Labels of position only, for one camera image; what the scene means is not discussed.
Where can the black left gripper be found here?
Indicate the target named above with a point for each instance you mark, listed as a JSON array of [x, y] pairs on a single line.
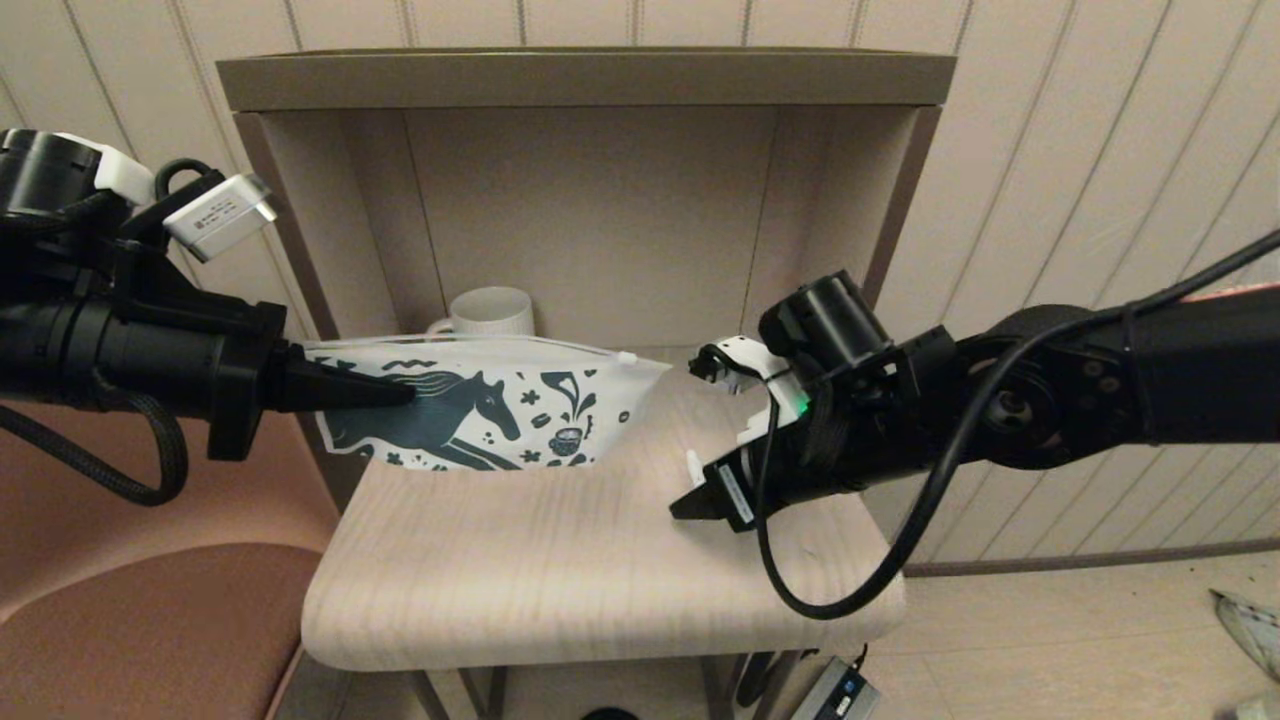
[[170, 365]]

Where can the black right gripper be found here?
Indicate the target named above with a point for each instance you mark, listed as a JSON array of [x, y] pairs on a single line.
[[800, 465]]

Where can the white horse-print zip pouch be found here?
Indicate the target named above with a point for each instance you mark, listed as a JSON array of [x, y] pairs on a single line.
[[560, 385]]

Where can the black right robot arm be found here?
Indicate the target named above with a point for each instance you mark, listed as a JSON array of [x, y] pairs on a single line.
[[1150, 380]]

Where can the light wood desk with hutch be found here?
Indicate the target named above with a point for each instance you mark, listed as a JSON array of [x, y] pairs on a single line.
[[600, 600]]

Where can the white ceramic mug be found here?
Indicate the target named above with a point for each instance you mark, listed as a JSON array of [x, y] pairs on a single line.
[[490, 312]]

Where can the black rounded robot part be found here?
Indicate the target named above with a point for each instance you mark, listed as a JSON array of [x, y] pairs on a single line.
[[610, 715]]

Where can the grey power adapter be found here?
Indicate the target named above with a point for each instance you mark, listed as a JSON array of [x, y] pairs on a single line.
[[835, 695]]

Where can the pink upholstered chair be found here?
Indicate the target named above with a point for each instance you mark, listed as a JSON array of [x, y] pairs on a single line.
[[150, 640]]

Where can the patterned fabric item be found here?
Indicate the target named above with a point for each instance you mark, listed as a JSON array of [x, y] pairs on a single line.
[[1250, 630]]

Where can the pale floor object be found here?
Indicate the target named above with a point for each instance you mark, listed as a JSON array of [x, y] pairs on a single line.
[[1255, 710]]

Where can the white right camera bracket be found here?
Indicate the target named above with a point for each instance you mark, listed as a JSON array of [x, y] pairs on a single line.
[[775, 385]]

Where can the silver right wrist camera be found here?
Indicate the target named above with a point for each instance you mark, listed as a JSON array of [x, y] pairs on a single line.
[[712, 362]]

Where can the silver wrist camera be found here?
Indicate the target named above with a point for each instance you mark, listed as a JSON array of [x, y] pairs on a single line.
[[712, 362], [215, 218]]

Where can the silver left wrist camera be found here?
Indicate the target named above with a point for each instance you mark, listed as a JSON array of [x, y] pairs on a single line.
[[215, 218]]

